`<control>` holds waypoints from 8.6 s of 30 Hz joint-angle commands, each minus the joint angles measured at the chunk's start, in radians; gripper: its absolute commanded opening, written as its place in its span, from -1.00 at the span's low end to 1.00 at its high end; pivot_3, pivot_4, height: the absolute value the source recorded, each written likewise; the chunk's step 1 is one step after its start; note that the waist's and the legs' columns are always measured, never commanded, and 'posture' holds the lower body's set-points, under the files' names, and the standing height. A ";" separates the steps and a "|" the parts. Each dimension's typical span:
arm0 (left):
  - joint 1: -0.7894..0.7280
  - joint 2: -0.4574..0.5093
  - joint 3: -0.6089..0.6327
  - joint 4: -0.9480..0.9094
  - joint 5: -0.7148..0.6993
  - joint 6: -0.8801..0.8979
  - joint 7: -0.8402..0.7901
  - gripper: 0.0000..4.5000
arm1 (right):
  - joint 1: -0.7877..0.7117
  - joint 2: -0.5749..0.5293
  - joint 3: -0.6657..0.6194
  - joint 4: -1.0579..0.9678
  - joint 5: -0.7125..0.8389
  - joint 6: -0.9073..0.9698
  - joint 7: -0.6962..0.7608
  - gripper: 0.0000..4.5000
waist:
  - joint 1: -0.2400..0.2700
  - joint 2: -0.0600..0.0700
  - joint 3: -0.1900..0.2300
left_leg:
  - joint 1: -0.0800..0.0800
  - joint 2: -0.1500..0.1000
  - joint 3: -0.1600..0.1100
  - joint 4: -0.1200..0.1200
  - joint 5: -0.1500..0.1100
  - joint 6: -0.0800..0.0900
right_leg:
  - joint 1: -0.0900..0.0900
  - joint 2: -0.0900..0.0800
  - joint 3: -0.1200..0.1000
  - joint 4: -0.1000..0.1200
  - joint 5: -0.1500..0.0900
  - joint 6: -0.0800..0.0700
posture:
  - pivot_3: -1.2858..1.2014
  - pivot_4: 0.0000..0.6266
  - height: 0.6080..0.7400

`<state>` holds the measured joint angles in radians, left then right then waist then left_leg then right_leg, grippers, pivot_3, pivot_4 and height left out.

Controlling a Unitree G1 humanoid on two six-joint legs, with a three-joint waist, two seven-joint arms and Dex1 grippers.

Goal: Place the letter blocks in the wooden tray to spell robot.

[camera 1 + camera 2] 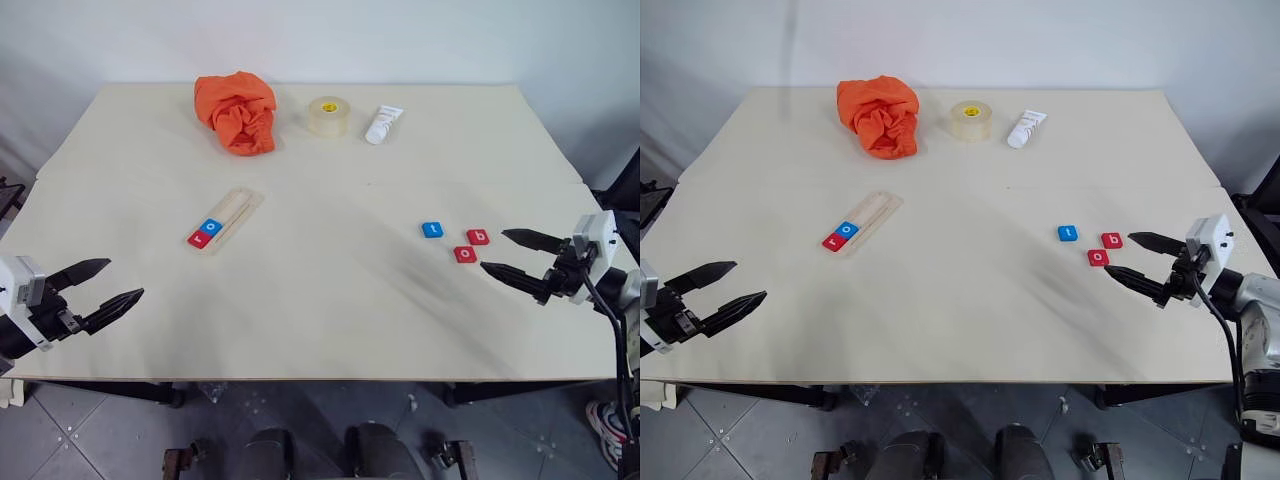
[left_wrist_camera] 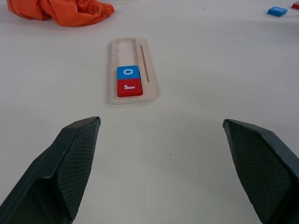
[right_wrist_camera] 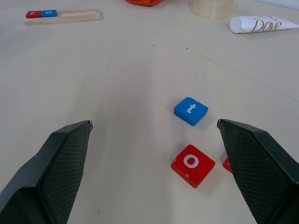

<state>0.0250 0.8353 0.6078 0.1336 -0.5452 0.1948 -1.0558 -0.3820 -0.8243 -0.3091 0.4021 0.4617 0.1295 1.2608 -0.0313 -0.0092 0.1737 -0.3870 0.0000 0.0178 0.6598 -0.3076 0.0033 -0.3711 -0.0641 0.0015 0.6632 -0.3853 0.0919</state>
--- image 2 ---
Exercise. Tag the red letter tile r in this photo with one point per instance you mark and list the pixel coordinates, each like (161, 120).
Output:
(129, 88)

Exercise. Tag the crumpled orange cloth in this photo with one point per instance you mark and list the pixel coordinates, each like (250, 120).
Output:
(67, 11)

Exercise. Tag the blue letter tile o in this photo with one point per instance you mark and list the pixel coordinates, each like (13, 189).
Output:
(128, 72)

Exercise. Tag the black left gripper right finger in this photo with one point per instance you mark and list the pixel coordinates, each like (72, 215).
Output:
(261, 168)

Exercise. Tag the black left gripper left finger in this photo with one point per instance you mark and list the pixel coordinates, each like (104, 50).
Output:
(70, 163)

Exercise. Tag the light wooden letter tray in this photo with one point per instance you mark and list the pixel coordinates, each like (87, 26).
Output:
(149, 91)

